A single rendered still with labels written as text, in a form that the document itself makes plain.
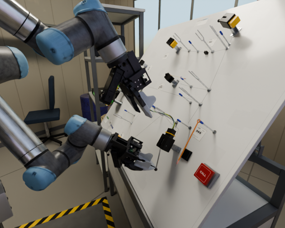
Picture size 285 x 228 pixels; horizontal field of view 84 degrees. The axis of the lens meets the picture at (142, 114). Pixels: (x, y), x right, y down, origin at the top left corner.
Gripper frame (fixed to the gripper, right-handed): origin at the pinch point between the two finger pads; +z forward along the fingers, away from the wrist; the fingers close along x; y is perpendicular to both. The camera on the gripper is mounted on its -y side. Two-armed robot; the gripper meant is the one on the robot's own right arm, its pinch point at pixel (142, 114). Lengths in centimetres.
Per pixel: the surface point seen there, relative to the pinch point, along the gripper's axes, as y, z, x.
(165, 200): -12.0, 30.9, -7.4
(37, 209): -111, 72, 120
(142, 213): -22.2, 35.4, -0.6
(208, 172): 2.7, 20.3, -19.0
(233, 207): 10, 62, -13
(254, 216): 13, 64, -20
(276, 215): 24, 75, -23
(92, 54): 19, -23, 96
